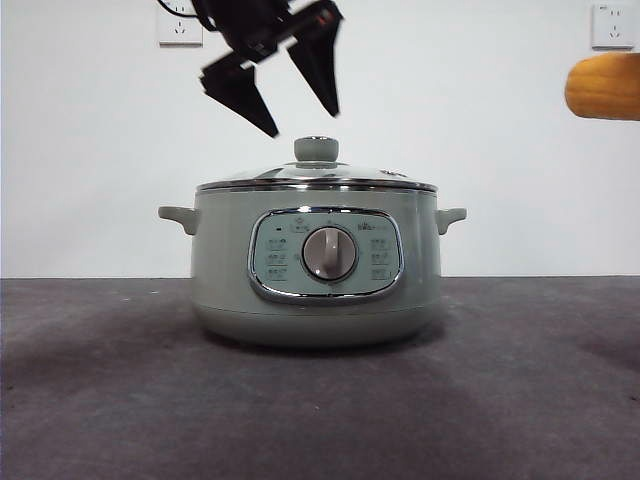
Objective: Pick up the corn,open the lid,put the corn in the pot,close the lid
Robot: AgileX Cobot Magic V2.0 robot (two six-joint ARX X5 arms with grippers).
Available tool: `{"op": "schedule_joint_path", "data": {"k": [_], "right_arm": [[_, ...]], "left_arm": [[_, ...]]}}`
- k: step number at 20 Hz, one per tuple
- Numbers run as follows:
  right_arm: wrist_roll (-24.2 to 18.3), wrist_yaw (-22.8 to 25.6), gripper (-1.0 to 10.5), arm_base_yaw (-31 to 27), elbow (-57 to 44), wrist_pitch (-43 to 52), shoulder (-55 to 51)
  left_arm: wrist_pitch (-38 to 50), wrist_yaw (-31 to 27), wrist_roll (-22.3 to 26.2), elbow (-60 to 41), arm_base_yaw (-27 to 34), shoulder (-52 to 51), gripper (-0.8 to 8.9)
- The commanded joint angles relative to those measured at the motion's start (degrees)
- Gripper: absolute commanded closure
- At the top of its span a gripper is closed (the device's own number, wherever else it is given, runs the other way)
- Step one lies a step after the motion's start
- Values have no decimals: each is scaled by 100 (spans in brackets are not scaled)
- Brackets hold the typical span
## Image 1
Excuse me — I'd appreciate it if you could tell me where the yellow corn cob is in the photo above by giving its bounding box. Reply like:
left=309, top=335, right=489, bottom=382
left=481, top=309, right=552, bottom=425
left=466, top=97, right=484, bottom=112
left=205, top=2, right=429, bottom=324
left=564, top=53, right=640, bottom=122

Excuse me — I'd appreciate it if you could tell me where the thin black cable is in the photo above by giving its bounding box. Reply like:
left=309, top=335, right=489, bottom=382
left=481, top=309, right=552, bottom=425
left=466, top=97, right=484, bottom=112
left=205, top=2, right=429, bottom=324
left=157, top=0, right=222, bottom=33

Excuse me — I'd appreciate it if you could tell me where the white wall socket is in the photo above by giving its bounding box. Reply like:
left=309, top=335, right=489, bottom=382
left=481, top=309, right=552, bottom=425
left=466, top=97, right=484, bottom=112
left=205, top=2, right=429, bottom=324
left=158, top=0, right=205, bottom=49
left=591, top=3, right=635, bottom=52

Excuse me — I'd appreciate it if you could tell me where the glass lid with green knob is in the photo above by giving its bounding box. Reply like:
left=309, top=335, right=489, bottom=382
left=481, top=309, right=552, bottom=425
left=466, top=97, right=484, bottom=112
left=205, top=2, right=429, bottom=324
left=195, top=135, right=439, bottom=196

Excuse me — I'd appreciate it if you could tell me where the pale green electric cooking pot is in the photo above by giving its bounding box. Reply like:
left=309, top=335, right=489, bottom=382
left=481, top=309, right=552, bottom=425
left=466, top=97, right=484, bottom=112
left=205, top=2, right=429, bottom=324
left=157, top=188, right=468, bottom=350

